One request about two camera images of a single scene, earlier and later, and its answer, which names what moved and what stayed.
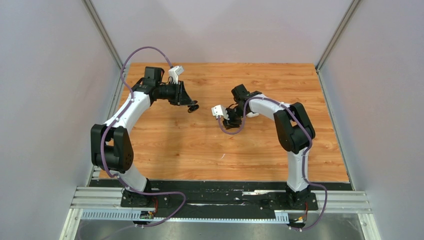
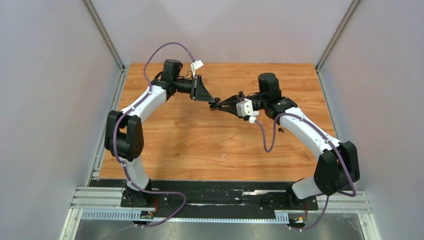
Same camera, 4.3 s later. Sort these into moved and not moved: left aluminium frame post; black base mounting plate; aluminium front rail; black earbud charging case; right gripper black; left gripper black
Moved: black earbud charging case; left gripper black; right gripper black
Not moved: left aluminium frame post; aluminium front rail; black base mounting plate
